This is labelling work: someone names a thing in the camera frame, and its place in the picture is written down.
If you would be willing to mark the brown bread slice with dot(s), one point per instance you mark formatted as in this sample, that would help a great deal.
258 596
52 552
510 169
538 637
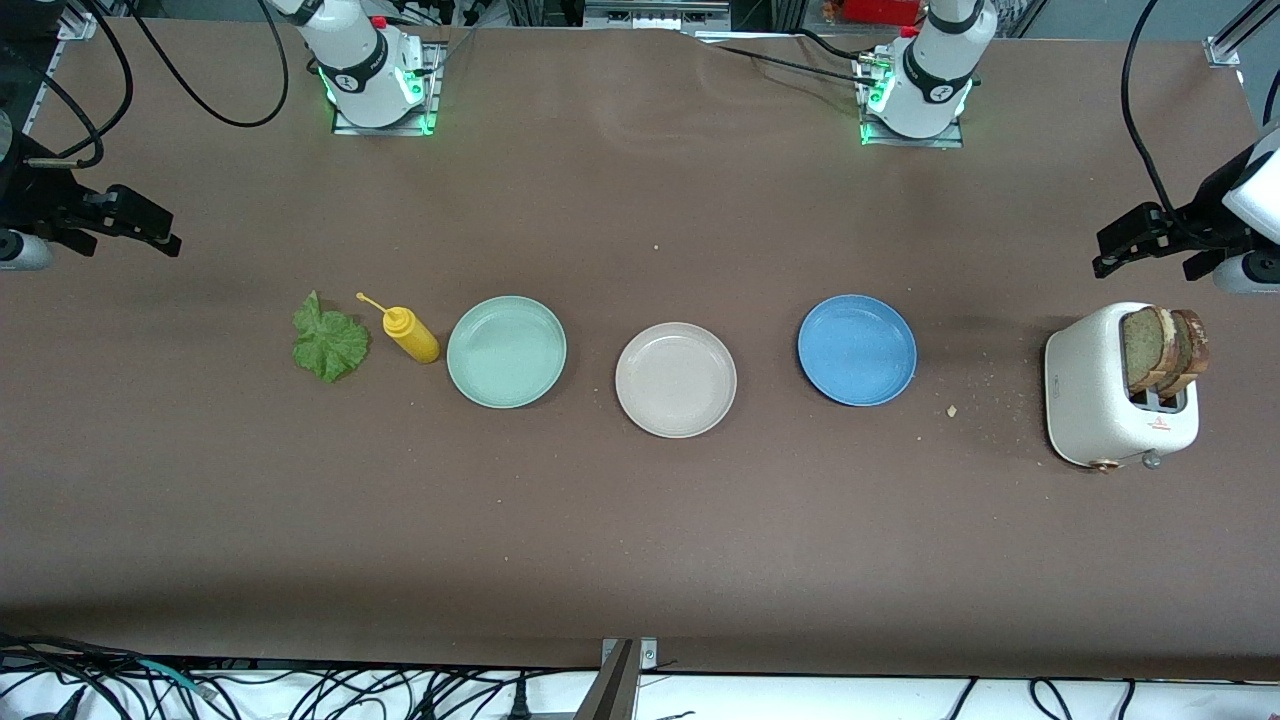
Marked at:
1145 350
1195 350

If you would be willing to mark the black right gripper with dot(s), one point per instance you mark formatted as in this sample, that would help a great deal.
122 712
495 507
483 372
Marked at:
30 200

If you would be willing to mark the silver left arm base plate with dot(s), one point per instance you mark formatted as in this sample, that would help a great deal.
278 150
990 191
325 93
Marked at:
910 143

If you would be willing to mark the green lettuce leaf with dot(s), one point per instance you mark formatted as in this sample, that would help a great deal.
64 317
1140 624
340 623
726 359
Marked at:
330 350

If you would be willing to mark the aluminium side rail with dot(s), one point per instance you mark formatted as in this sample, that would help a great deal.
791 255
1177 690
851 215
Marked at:
40 98

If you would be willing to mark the mint green plate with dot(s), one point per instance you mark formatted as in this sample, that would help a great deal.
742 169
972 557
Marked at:
505 352

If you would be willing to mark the grey metal box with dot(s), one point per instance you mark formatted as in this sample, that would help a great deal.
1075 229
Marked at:
650 12

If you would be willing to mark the yellow mustard squeeze bottle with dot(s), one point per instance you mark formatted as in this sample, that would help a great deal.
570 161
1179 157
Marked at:
415 340

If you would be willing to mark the white toaster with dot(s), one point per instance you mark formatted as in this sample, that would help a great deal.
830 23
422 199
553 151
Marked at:
1090 390

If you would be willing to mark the beige plate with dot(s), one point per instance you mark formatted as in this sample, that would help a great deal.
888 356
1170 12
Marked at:
675 380

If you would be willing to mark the aluminium profile bar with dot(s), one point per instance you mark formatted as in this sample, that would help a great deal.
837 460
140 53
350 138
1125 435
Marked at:
612 690

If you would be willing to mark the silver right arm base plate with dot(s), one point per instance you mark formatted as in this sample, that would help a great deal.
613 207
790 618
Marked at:
434 90

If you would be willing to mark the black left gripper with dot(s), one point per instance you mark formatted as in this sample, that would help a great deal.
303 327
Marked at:
1207 212

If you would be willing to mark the red box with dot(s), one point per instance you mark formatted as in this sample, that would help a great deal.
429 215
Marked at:
880 10

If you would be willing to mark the small metal bracket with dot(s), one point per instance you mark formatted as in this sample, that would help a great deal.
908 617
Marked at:
649 655

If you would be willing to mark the blue plate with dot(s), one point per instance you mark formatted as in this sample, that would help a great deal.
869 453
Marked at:
857 350

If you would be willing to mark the aluminium corner profile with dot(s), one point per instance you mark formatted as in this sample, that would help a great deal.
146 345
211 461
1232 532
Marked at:
1225 50

